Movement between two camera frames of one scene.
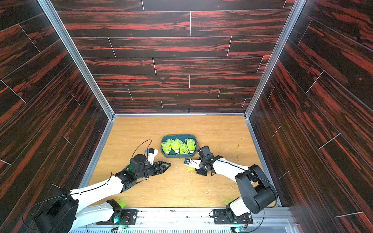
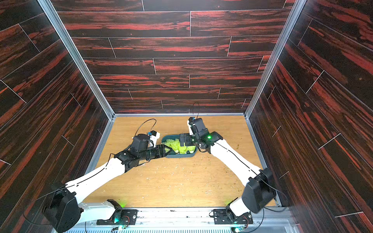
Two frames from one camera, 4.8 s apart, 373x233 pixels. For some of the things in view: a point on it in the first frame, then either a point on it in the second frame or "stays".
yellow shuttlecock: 183,149 stays
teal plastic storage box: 182,137 stays
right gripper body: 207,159 -> 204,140
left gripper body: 149,170 -> 151,153
